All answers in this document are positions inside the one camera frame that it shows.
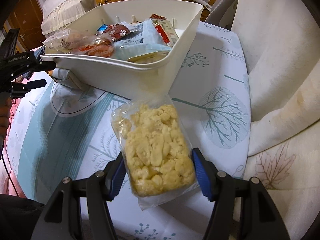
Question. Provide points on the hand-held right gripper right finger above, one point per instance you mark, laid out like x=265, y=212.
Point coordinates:
x=202, y=175

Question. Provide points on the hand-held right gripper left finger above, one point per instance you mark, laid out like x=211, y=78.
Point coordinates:
x=116, y=177

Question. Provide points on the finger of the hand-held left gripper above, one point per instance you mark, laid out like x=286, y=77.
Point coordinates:
x=32, y=85
x=43, y=65

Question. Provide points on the orange pastry packet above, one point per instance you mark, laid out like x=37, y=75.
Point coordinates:
x=60, y=41

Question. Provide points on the clear rice crisp packet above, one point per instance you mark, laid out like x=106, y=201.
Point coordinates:
x=155, y=150
x=147, y=57

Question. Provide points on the clear nut snack packet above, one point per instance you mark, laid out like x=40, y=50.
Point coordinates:
x=97, y=47

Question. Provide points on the small blue snack packet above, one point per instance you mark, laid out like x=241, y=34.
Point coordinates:
x=101, y=28

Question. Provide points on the white plastic bin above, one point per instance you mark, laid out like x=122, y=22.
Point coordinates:
x=120, y=77

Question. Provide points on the dark red snack packet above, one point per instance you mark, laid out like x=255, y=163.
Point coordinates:
x=116, y=31

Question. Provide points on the light blue snack packet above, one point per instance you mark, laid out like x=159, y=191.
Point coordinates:
x=147, y=37

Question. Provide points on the small printed snack packet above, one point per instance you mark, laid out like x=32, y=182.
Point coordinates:
x=165, y=30

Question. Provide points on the person's left hand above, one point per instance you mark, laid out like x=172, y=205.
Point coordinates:
x=4, y=120

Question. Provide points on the brown wooden door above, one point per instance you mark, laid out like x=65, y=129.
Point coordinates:
x=25, y=22

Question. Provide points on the pink blanket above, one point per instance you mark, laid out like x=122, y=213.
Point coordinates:
x=11, y=140

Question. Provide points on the person's dark clothing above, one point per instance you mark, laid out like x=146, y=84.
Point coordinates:
x=17, y=217

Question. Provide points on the cream floral curtain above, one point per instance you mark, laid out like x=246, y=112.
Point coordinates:
x=282, y=67

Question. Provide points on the grey office chair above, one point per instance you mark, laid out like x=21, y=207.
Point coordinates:
x=220, y=5

